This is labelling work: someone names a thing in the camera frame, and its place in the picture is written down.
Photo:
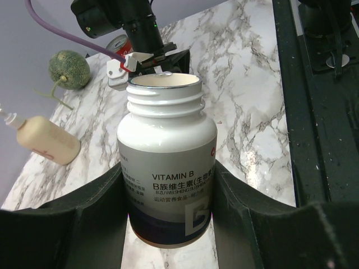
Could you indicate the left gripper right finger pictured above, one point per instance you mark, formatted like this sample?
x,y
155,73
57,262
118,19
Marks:
x,y
253,230

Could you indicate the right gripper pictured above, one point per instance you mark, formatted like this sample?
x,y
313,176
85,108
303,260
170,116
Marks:
x,y
176,63

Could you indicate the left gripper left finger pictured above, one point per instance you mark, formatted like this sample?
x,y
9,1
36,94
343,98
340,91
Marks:
x,y
84,229

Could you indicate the small pill bottle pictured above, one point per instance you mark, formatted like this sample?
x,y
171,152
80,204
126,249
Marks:
x,y
167,145

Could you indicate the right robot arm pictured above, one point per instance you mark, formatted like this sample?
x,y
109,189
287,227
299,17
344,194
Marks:
x,y
99,17

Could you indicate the beige soap pump bottle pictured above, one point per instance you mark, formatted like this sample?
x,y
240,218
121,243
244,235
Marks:
x,y
41,136

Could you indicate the green melon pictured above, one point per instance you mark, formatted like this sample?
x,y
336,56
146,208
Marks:
x,y
70,68

